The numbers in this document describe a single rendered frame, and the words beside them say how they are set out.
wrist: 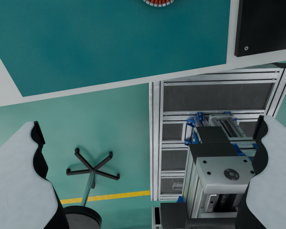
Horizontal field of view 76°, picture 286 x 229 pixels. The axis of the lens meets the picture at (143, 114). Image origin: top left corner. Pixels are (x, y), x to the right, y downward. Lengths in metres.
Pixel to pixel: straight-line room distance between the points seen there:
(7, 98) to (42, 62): 0.18
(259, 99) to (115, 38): 1.09
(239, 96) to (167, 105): 0.46
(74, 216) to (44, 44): 1.21
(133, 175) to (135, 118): 0.70
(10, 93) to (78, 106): 0.89
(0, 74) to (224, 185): 0.66
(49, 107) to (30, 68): 1.03
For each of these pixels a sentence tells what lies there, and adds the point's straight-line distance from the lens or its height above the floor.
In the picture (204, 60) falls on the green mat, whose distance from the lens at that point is 0.55.
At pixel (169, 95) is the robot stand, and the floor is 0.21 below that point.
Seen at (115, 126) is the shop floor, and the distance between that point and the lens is 1.57.
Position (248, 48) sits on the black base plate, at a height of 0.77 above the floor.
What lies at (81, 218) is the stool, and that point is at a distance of 1.54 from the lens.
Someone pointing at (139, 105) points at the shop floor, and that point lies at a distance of 1.44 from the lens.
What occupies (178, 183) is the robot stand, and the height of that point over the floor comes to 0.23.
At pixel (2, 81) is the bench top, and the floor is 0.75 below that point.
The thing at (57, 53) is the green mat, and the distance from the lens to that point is 0.57.
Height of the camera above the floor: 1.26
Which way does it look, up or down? 58 degrees down
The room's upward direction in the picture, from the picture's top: 180 degrees clockwise
